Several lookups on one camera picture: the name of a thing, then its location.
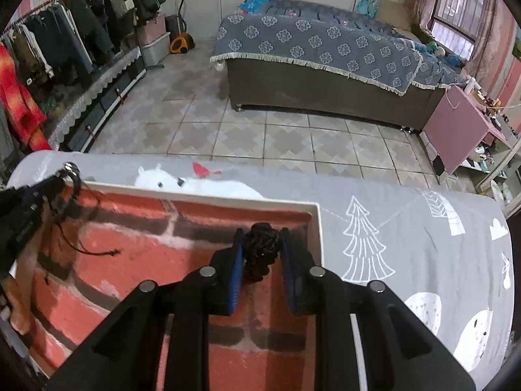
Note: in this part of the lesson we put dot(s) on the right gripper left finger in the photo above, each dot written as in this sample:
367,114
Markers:
124,351

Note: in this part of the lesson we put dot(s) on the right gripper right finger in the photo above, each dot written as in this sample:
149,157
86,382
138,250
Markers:
364,335

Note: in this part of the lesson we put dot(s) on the orange fabric bow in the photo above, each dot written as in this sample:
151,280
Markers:
20,315

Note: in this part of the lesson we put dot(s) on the red brick-pattern jewelry tray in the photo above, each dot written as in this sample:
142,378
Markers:
97,243

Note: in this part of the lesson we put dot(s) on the grey polar bear tablecloth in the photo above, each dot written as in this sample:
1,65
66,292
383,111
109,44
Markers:
447,255

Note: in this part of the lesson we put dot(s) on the clothes rack with garments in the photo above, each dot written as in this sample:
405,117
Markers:
66,64

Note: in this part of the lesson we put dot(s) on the garment steamer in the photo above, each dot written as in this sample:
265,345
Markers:
182,43

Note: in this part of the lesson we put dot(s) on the pink bedside cabinet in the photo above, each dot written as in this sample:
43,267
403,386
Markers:
456,127

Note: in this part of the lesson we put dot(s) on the bed with blue cover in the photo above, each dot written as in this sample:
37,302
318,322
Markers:
291,54

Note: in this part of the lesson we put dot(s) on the window with pink curtains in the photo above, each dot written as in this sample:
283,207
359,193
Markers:
479,31

